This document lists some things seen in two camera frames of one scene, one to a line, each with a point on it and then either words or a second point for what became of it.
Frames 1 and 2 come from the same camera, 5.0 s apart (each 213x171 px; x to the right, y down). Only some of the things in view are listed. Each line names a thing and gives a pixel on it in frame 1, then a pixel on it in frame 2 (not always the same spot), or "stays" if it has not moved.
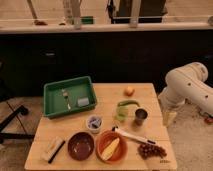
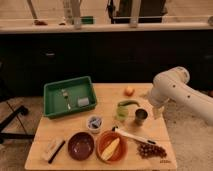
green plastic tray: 70,96 stays
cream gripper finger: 167,117 to 157,111
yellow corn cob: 110,149 stays
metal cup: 140,115 stays
